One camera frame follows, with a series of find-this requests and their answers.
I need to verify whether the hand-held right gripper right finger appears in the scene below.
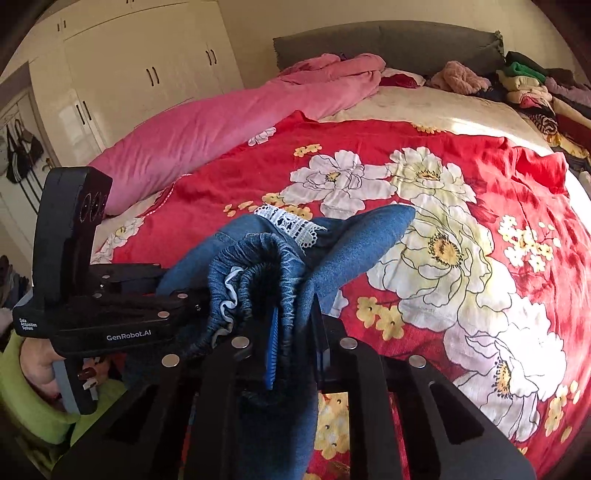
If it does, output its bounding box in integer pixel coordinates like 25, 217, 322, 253
314, 295, 536, 480

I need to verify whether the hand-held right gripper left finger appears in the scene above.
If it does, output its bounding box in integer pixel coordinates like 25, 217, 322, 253
51, 305, 282, 480

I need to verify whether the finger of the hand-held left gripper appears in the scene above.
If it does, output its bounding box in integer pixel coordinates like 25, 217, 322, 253
90, 263, 171, 296
95, 290, 211, 324

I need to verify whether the blue denim pants lace trim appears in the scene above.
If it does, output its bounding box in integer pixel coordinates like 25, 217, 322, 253
122, 205, 416, 480

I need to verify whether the person's left forearm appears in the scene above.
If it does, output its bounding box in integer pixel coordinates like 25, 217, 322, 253
0, 332, 127, 448

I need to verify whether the person's left hand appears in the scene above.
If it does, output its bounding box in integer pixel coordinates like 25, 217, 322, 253
18, 344, 109, 398

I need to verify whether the striped hanging bag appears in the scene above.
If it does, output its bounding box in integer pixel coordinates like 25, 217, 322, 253
4, 134, 28, 185

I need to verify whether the dark clothes heap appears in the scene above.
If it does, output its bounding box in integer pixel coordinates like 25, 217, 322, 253
0, 254, 28, 321

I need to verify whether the black hanging bag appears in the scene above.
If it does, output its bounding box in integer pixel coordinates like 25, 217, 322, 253
13, 119, 44, 162

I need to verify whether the pink quilt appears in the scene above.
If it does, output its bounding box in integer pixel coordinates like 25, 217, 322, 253
88, 53, 386, 217

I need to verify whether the cream wardrobe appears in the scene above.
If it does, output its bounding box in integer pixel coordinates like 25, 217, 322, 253
28, 0, 245, 153

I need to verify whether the red floral blanket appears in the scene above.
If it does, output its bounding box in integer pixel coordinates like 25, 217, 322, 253
90, 111, 591, 480

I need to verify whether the cream bedsheet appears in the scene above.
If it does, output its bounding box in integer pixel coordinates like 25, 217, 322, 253
318, 85, 555, 153

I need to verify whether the dark red cloth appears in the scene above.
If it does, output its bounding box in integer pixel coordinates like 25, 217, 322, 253
381, 69, 426, 89

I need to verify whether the pink fuzzy garment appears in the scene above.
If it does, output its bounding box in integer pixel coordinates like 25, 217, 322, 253
427, 60, 491, 95

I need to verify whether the grey bed headboard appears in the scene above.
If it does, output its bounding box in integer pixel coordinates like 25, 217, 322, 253
272, 21, 506, 77

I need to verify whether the pile of folded clothes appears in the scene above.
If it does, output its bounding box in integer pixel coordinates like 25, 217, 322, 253
480, 50, 591, 174

